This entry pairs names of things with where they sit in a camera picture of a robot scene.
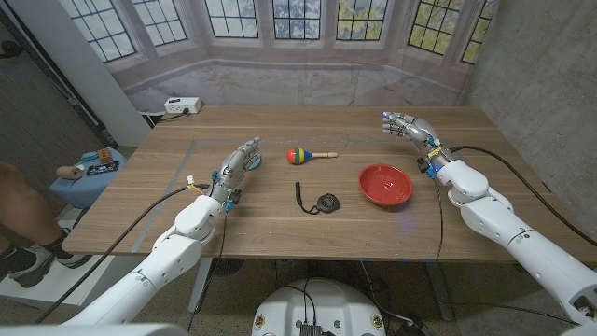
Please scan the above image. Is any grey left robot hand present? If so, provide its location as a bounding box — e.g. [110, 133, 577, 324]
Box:
[206, 136, 262, 202]

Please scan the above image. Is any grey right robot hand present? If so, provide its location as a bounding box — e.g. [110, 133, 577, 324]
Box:
[382, 111, 442, 153]

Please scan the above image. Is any red speckled bowl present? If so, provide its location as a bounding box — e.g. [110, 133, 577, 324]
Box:
[357, 162, 414, 207]

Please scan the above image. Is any colourful striped wooden maraca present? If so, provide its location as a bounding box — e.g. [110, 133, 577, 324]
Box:
[285, 147, 340, 166]

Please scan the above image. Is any white power strip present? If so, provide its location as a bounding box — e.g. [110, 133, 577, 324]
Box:
[163, 96, 203, 115]

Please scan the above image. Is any printed window backdrop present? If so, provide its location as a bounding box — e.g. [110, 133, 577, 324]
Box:
[58, 0, 498, 114]

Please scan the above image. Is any grey table leg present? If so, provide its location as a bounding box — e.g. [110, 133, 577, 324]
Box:
[187, 257, 214, 314]
[423, 261, 456, 322]

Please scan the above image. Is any black smartphone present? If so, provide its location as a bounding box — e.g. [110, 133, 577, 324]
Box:
[85, 161, 120, 176]

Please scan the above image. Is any blue round stool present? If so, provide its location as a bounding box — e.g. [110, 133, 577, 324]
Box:
[49, 147, 128, 210]

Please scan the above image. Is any brown roll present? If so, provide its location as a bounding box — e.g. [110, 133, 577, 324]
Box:
[56, 165, 83, 181]

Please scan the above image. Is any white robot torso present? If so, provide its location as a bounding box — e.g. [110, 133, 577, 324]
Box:
[251, 278, 387, 336]

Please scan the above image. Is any person leg with sneakers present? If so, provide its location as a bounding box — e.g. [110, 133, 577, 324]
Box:
[0, 161, 92, 288]

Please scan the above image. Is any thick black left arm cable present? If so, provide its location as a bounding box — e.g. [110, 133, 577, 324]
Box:
[32, 184, 211, 326]

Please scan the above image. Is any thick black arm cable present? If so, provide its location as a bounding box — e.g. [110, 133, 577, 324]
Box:
[32, 184, 211, 326]
[447, 145, 597, 247]

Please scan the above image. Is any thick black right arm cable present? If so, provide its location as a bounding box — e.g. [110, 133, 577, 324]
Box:
[447, 145, 597, 247]

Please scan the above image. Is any black power strip cord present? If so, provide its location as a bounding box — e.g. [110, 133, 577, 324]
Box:
[158, 107, 190, 124]

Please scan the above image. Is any black round object with strap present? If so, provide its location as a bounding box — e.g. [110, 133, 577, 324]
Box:
[294, 181, 340, 216]

